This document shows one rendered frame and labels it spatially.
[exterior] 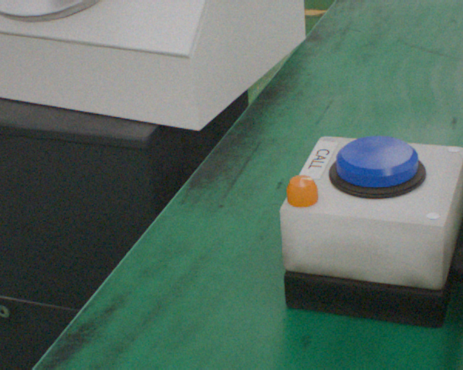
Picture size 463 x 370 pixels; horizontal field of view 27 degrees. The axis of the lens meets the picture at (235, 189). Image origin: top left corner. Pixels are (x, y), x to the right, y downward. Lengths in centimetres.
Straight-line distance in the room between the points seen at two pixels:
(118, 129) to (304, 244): 26
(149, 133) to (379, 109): 16
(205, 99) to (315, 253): 24
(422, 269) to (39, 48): 37
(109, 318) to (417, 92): 31
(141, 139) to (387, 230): 28
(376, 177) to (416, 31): 38
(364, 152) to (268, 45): 29
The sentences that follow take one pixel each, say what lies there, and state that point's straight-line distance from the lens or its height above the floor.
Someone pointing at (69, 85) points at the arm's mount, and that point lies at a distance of 73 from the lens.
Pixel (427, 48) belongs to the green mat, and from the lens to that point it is 79.
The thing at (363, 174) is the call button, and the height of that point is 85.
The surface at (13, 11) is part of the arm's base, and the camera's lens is 73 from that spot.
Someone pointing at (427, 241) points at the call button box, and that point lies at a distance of 45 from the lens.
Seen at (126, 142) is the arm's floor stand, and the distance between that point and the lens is 69.
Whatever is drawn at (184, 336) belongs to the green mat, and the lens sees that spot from 48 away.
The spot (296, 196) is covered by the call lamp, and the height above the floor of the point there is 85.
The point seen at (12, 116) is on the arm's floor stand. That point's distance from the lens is 75.
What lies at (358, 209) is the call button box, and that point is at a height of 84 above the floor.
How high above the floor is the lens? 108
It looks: 30 degrees down
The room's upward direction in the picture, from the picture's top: 5 degrees counter-clockwise
